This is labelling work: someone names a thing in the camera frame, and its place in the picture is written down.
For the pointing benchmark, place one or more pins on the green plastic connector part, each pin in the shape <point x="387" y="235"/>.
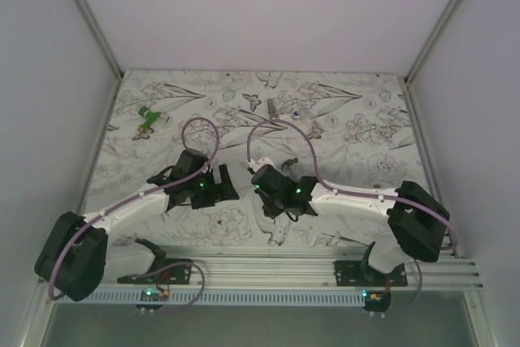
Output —
<point x="149" y="117"/>

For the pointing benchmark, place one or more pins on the small circuit board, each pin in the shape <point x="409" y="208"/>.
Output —
<point x="151" y="299"/>
<point x="377" y="301"/>

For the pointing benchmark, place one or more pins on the left small circuit board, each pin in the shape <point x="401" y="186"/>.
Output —
<point x="151" y="299"/>

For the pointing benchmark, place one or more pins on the floral patterned table mat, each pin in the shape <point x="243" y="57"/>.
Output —
<point x="354" y="130"/>

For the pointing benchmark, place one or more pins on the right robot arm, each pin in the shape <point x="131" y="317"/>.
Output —
<point x="413" y="222"/>

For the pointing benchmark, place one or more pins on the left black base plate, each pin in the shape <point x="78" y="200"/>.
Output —
<point x="164" y="272"/>

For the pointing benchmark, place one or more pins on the black handled hammer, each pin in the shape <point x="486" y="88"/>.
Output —
<point x="287" y="164"/>

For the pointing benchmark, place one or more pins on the right small circuit board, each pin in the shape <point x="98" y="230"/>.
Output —
<point x="377" y="301"/>

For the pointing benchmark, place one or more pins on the white slotted cable duct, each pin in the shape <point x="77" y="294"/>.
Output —
<point x="230" y="297"/>

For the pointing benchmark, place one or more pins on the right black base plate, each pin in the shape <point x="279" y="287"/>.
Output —
<point x="349" y="273"/>

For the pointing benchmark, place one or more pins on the grey metal bracket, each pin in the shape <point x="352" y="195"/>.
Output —
<point x="272" y="110"/>

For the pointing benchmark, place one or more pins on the aluminium front rail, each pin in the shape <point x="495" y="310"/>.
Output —
<point x="314" y="268"/>

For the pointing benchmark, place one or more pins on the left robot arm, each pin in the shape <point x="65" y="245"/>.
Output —
<point x="81" y="250"/>

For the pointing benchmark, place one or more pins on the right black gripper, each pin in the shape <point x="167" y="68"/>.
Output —
<point x="272" y="210"/>

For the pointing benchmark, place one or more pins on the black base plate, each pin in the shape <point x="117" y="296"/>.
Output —
<point x="164" y="272"/>
<point x="349" y="273"/>

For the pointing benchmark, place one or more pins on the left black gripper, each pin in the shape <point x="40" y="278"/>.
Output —
<point x="218" y="193"/>

